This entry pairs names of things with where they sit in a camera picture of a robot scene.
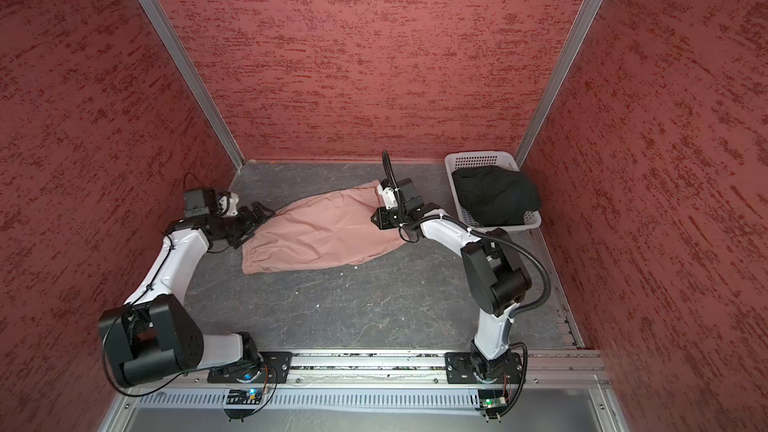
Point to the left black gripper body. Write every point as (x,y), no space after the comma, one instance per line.
(240,225)

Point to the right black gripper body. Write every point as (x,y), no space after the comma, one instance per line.
(392,218)

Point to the pink shorts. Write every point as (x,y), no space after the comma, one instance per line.
(321,232)

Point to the black shorts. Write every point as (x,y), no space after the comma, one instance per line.
(495,196)

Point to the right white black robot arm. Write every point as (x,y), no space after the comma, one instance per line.
(496,276)

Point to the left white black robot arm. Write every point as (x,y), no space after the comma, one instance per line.
(151,337)

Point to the white plastic basket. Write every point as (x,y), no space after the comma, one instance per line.
(504,160)

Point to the left green circuit board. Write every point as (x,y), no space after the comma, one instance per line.
(243,398)

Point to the green circuit board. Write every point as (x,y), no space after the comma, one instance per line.
(243,398)
(492,400)

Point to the right green circuit board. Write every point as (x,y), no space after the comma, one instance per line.
(492,400)

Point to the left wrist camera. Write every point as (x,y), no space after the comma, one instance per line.
(210,202)

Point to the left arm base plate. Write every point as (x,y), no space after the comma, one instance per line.
(277,366)

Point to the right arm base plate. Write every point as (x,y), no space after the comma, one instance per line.
(462,367)

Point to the white slotted cable duct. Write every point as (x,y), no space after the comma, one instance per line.
(437,400)

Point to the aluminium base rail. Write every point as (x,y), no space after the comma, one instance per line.
(399,368)

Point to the left aluminium corner post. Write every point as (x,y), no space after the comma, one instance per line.
(186,67)

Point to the aluminium corner post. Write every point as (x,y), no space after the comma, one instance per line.
(577,34)
(186,67)

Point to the right aluminium corner post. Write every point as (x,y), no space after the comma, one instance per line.
(577,34)

